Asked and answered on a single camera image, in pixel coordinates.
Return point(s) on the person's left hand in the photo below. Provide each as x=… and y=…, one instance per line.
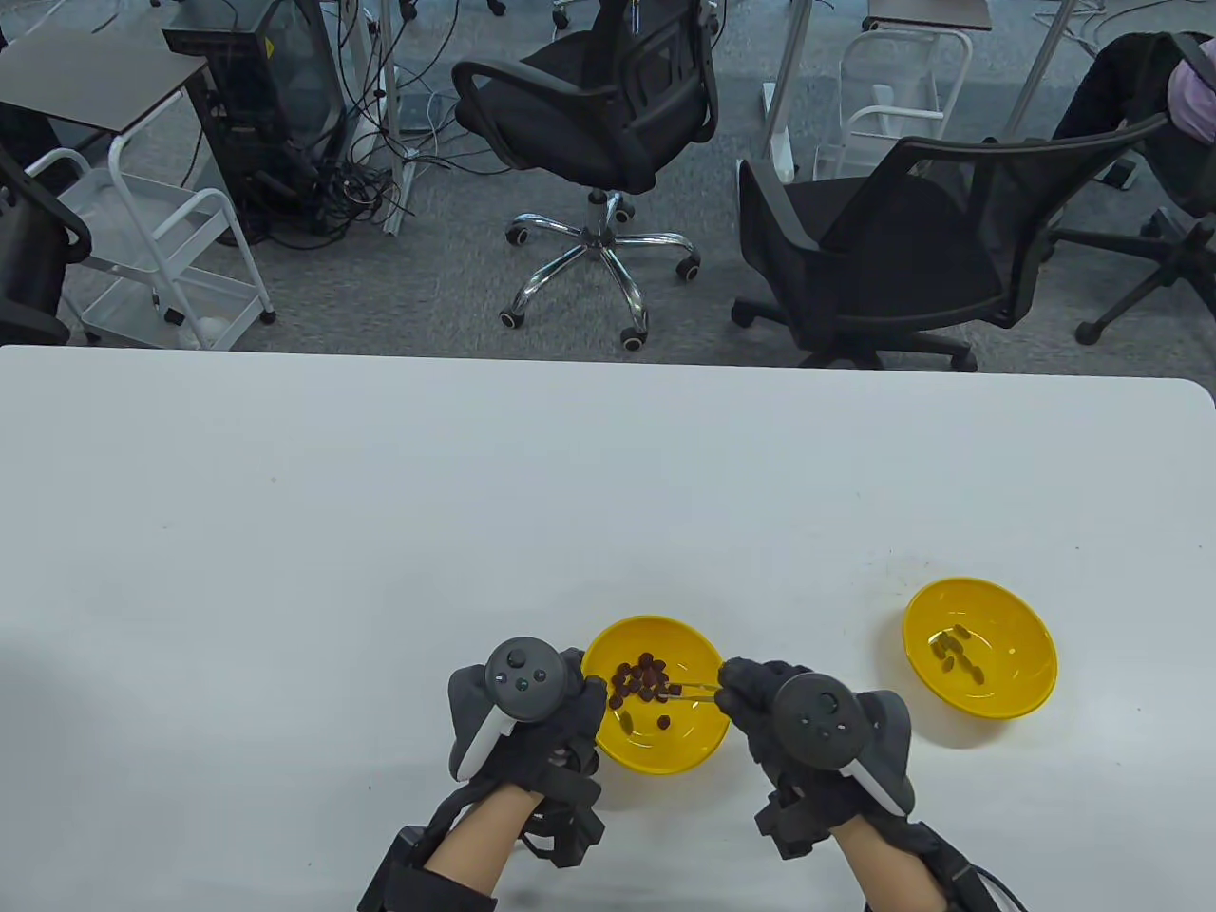
x=551, y=755

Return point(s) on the person's right hand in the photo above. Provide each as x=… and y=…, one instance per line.
x=750, y=708

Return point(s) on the metal tweezers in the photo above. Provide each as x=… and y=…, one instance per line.
x=698, y=694

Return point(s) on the yellow plastic bowl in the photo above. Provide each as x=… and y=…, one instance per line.
x=698, y=746
x=1012, y=636

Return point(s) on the pile of dark raisins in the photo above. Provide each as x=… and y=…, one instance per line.
x=646, y=674

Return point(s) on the person's right forearm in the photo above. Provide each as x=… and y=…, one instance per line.
x=888, y=869

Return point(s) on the person's left forearm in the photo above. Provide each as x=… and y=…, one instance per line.
x=470, y=850

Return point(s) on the black mesh office chair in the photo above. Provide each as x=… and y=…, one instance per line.
x=855, y=237

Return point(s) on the white power strip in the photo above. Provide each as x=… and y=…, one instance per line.
x=394, y=204

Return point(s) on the black office chair chrome base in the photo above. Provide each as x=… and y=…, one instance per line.
x=570, y=114

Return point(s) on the white desk leg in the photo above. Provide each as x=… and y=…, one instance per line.
x=1040, y=66
x=389, y=76
x=793, y=57

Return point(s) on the black computer tower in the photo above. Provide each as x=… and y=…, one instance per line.
x=275, y=95

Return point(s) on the dark grey desk top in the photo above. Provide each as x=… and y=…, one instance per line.
x=926, y=11
x=85, y=81

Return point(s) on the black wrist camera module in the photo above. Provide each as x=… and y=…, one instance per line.
x=788, y=831
x=575, y=822

